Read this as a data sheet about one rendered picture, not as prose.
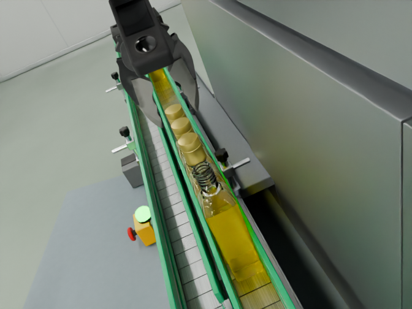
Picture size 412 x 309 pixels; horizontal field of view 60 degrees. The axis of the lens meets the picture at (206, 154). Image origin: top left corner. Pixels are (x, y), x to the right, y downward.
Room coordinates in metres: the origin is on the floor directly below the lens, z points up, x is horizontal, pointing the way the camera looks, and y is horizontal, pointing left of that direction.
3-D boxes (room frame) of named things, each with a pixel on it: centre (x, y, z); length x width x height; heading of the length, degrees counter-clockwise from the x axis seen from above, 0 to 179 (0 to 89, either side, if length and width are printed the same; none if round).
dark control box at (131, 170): (1.01, 0.23, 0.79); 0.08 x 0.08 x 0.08; 2
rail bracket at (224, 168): (0.62, -0.05, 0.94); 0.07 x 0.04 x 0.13; 92
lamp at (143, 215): (0.73, 0.22, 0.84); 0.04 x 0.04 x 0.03
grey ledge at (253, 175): (1.10, -0.06, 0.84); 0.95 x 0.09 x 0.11; 2
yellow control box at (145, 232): (0.73, 0.22, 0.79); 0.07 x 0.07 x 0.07; 2
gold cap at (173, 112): (0.60, 0.02, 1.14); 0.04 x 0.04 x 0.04
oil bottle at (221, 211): (0.42, 0.01, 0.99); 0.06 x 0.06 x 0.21; 2
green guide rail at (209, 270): (1.21, 0.10, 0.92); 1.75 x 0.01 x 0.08; 2
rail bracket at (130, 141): (0.90, 0.21, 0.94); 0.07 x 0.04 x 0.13; 92
